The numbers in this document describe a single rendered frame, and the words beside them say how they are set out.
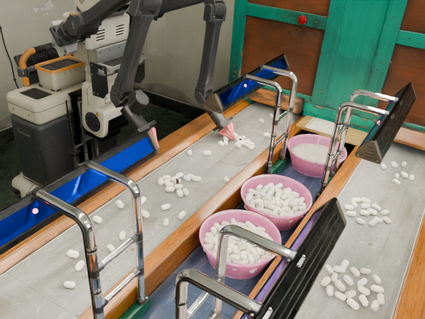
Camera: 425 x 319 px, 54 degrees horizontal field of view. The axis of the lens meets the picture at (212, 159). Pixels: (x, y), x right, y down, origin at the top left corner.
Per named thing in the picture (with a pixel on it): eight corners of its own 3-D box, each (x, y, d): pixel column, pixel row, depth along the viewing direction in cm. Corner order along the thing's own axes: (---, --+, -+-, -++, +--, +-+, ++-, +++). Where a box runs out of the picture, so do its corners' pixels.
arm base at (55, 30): (71, 23, 180) (48, 28, 171) (80, 14, 174) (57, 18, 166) (81, 41, 181) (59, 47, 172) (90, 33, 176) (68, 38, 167)
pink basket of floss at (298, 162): (295, 183, 180) (299, 164, 175) (277, 152, 202) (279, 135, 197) (352, 180, 185) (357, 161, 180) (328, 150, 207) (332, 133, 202)
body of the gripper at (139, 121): (157, 123, 164) (146, 108, 164) (140, 133, 157) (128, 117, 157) (149, 131, 169) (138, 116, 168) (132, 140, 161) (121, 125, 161)
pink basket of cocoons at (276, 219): (233, 230, 151) (236, 209, 146) (243, 188, 174) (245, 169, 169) (307, 243, 148) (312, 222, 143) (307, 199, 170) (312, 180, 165)
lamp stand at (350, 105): (314, 202, 168) (337, 100, 145) (329, 180, 183) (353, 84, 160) (360, 220, 160) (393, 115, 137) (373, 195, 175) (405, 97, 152)
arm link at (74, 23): (153, -32, 144) (131, -36, 137) (165, 6, 145) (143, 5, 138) (84, 19, 174) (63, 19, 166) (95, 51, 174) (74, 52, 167)
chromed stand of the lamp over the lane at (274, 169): (228, 169, 186) (237, 74, 162) (249, 152, 200) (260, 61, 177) (267, 185, 177) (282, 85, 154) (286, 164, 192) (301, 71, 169)
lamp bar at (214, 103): (202, 108, 152) (203, 90, 149) (274, 66, 198) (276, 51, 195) (221, 114, 149) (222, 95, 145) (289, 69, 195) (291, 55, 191)
